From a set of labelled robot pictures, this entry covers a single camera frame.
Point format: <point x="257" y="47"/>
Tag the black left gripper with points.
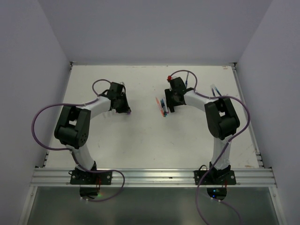
<point x="125" y="108"/>

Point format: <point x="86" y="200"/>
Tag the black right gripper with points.
<point x="168" y="92"/>

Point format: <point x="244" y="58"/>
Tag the pink capped white marker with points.
<point x="166" y="106"/>

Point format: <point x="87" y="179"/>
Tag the green gel pen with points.
<point x="162" y="108"/>

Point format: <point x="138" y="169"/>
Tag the orange clear pen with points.
<point x="159" y="106"/>

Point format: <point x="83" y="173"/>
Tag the blue ballpoint pen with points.
<point x="186" y="80"/>

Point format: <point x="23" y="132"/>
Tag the dark blue gel pen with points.
<point x="212" y="87"/>

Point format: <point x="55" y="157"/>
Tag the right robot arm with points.
<point x="221" y="117"/>

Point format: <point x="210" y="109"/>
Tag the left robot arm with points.
<point x="73" y="126"/>

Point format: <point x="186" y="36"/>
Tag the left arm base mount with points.
<point x="90" y="182"/>

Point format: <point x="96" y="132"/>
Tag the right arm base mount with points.
<point x="213" y="178"/>

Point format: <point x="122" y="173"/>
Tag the aluminium mounting rail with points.
<point x="161" y="178"/>

